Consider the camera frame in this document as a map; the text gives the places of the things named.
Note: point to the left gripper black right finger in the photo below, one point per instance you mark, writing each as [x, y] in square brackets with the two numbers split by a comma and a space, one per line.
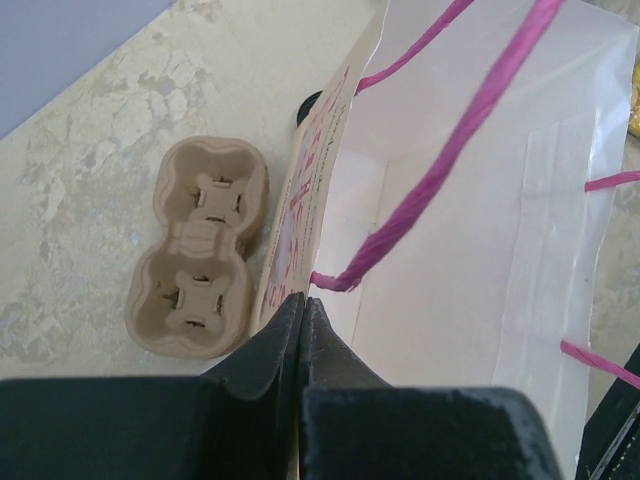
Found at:
[353, 425]

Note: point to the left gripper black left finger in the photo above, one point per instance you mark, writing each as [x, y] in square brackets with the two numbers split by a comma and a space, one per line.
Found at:
[234, 421]

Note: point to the cardboard cup carrier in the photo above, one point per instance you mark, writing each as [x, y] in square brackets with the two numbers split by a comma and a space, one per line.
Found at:
[192, 293]

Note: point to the brown paper bag pink handles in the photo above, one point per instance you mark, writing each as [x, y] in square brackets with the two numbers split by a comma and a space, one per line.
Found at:
[498, 271]

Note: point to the black coffee lid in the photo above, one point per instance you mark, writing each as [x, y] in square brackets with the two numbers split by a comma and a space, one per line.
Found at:
[306, 106]

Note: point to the yellow snack bag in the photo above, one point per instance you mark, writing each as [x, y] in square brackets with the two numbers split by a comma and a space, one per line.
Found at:
[634, 118]

